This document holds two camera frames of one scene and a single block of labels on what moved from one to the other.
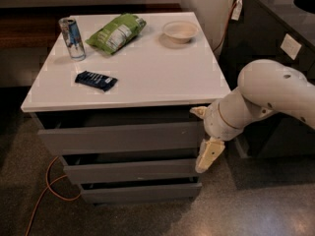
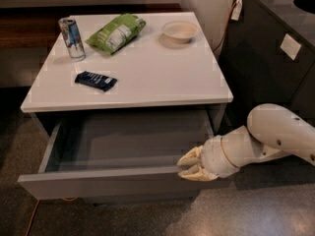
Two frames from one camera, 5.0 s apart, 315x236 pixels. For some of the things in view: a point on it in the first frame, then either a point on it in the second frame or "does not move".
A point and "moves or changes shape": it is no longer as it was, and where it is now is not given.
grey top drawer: [83, 133] moves or changes shape
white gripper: [213, 121] -> [213, 159]
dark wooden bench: [39, 26] does not move
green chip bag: [116, 33] does not move
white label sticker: [289, 46] does not move
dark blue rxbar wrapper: [94, 79] does not move
